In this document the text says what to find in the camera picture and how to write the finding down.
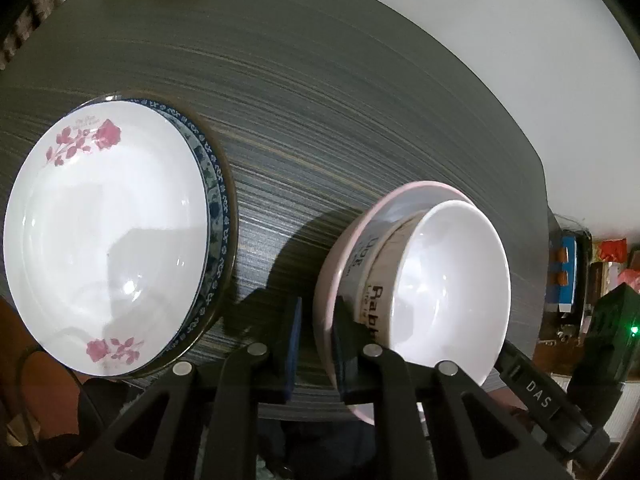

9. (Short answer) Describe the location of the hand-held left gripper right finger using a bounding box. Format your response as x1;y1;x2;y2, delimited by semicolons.
332;295;573;480

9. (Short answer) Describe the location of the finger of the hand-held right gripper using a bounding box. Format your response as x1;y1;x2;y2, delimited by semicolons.
494;340;611;461

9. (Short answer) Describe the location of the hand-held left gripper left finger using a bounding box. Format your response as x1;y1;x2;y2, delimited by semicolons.
65;296;304;480

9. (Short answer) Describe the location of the large pink bowl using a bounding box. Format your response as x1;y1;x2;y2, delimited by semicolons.
313;180;481;426

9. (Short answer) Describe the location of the white bowl with cartoon print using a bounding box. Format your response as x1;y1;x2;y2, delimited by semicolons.
352;200;512;388

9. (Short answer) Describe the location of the large blue floral plate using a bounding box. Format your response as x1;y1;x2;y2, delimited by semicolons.
90;92;238;381

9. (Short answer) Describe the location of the white plate with pink flowers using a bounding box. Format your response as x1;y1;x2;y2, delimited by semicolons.
2;100;210;377

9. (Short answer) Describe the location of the blue box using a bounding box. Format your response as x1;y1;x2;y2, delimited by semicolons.
550;232;581;318

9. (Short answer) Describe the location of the red packet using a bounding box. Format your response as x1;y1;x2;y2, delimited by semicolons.
595;239;628;263

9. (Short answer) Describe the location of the beige patterned curtain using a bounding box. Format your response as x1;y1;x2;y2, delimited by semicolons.
0;0;63;68

